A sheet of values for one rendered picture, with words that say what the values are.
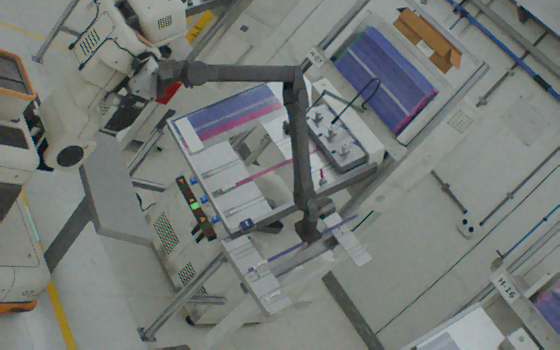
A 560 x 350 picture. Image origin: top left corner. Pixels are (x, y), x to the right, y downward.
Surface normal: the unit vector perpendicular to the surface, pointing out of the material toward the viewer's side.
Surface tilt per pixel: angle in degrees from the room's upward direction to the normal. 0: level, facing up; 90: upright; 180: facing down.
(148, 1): 48
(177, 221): 88
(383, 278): 90
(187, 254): 90
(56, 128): 82
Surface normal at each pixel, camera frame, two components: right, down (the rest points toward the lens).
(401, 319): -0.59, -0.19
